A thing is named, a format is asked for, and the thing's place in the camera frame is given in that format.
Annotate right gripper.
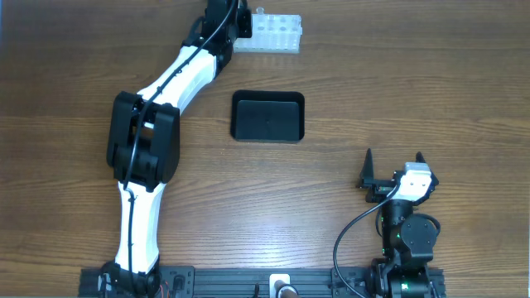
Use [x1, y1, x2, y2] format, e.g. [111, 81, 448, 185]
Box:
[357, 147, 440, 204]

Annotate black tray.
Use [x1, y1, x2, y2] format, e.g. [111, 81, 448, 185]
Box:
[229, 89, 306, 144]

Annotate white test tube rack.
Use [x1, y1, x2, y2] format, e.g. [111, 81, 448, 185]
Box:
[232, 12, 303, 54]

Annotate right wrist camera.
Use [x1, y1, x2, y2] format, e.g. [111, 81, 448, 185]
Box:
[393, 161, 434, 203]

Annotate black cable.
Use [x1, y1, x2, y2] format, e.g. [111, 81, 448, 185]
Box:
[332, 185, 401, 298]
[123, 0, 240, 191]

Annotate mounting rail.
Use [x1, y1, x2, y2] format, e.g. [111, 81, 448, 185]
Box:
[78, 266, 447, 298]

